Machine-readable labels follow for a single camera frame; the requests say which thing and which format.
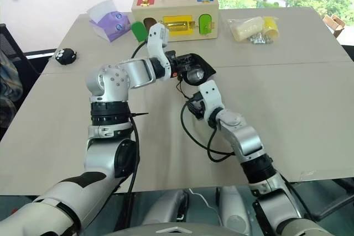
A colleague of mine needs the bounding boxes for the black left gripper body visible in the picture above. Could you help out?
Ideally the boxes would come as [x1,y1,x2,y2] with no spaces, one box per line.
[165,50,185,79]

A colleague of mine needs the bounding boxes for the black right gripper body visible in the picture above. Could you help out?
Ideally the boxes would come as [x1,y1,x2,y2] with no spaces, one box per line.
[185,98,207,122]

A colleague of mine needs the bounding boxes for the metal cup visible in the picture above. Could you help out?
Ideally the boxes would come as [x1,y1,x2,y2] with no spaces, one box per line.
[187,69,206,84]

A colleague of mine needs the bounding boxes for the wooden lock box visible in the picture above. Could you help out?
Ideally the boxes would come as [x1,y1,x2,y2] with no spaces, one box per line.
[131,0,220,43]

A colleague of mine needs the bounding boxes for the pale yellow foam block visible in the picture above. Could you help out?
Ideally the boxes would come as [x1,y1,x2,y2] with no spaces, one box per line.
[231,17,263,41]

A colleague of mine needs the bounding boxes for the clear plastic bag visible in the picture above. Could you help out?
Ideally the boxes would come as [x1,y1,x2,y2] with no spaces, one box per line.
[226,15,280,45]

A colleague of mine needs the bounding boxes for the purple tissue pack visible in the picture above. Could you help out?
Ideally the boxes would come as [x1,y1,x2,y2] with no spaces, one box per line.
[86,0,132,43]

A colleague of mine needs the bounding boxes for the small metal clips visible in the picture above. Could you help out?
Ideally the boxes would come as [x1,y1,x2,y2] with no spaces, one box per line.
[248,33,274,45]

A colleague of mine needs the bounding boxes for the yellow plastic piece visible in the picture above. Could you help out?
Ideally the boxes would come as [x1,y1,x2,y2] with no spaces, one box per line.
[262,16,279,38]

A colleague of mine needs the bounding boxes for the silver rounded robot shell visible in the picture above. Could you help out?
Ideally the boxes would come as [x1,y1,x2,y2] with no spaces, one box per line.
[215,185,254,234]
[140,189,189,227]

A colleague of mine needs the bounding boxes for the black plush toy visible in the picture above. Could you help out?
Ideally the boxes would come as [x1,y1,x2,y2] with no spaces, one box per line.
[52,48,79,66]

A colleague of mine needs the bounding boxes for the grey robot chest plate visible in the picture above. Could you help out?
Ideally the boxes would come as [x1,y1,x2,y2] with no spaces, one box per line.
[109,221,238,236]

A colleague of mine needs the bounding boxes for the open cardboard box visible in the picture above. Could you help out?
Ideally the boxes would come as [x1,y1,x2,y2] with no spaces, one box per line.
[322,14,346,39]

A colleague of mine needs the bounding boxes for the black chair base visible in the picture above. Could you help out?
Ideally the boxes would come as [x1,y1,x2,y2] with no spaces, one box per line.
[303,177,354,223]

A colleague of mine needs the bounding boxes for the black mesh chair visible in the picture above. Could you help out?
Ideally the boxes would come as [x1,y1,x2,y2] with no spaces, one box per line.
[0,22,42,87]

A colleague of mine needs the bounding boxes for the patterned dark cloth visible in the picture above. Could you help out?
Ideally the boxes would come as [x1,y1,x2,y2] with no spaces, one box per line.
[0,50,24,129]

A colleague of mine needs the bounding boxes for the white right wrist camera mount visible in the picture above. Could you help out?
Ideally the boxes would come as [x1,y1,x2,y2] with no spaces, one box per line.
[198,80,225,120]

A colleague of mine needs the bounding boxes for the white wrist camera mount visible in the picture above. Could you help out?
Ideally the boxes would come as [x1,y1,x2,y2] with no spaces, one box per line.
[198,80,225,120]
[145,23,173,82]

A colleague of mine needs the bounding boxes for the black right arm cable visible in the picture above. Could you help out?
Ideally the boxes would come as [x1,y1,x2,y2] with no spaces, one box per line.
[180,100,236,162]

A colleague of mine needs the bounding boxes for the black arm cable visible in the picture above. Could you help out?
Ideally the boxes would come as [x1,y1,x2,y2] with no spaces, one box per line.
[126,41,150,194]
[180,100,236,162]

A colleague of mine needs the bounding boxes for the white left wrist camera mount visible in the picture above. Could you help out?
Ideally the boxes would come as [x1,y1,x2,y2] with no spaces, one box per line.
[145,23,173,82]

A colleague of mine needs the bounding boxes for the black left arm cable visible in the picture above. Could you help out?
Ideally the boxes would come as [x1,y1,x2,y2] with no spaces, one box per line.
[126,41,150,194]

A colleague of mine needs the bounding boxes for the thin white cable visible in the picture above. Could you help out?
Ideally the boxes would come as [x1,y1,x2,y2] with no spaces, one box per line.
[188,188,220,212]

